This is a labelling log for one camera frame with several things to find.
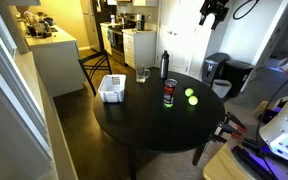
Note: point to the black wooden chair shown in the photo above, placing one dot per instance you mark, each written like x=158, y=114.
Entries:
x=92, y=63

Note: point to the black orange clamp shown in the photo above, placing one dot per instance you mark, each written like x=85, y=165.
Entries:
x=220, y=129
x=230, y=116

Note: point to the white plastic basket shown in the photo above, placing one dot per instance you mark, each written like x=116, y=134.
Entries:
x=112, y=88

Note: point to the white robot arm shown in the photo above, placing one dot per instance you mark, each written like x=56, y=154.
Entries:
x=250, y=33

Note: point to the stainless steel stove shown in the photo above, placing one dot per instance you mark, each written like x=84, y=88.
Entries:
x=116, y=40

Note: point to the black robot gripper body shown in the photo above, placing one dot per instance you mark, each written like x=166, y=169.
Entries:
x=216, y=7

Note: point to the clear glass mug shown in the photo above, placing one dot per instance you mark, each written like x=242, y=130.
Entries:
x=142, y=73

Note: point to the white small waste bin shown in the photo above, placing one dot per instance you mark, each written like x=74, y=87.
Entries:
x=221, y=87

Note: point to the round black table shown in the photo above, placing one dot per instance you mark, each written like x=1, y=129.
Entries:
x=143, y=122

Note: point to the black trash bin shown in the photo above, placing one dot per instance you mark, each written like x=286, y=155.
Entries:
x=236, y=73

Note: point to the dark metal water bottle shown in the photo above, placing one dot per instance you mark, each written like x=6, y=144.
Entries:
x=164, y=65

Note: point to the yellow-green tennis ball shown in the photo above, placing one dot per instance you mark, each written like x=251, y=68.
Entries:
x=193, y=100
x=189, y=92

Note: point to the white kitchen cabinet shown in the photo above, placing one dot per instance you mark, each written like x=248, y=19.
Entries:
x=139, y=47

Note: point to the white kitchen counter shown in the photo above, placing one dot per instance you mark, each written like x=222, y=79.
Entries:
x=57, y=60

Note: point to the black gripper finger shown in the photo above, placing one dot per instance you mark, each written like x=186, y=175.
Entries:
x=202, y=19
x=215, y=23

